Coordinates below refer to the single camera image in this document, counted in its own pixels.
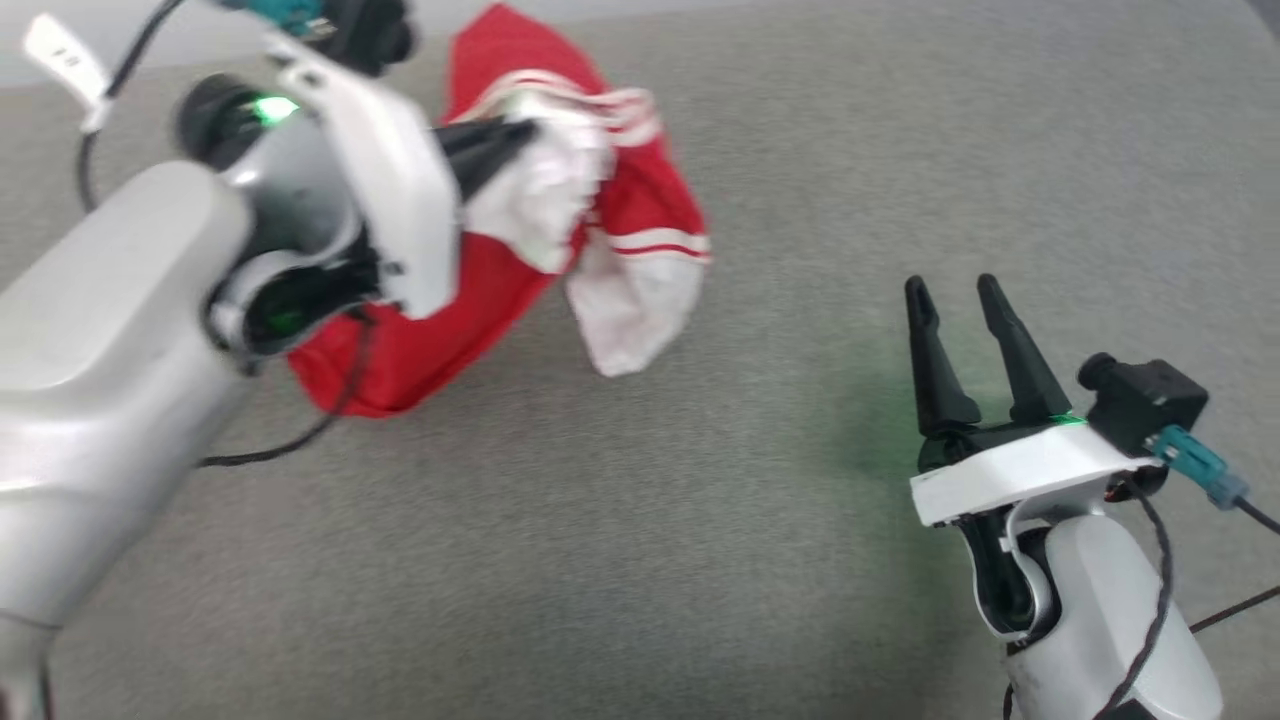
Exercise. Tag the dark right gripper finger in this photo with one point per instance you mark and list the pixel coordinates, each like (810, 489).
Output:
(1025, 360)
(935, 370)

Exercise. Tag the red and white garment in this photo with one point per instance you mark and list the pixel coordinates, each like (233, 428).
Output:
(480, 300)

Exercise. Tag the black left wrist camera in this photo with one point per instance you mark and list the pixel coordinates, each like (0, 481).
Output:
(370, 35)

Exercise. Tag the teal left camera connector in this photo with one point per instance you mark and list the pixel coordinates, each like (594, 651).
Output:
(285, 12)

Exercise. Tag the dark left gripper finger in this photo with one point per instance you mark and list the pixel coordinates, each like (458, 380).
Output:
(480, 138)
(474, 175)

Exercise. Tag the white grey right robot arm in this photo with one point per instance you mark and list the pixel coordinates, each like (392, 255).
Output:
(1100, 600)

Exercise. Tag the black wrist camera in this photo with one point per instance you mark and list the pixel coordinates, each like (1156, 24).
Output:
(370, 35)
(1145, 400)

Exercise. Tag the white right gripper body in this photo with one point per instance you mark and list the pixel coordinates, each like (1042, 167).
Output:
(1020, 470)

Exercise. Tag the teal right camera connector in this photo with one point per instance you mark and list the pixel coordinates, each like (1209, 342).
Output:
(1200, 465)

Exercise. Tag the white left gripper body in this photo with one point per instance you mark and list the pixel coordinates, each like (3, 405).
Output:
(400, 190)

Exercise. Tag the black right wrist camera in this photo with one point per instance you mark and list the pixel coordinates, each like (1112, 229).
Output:
(1145, 400)

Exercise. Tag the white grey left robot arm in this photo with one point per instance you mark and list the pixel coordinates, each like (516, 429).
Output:
(100, 350)

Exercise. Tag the teal camera connector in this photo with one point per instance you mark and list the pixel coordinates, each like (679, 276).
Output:
(1200, 465)
(285, 12)

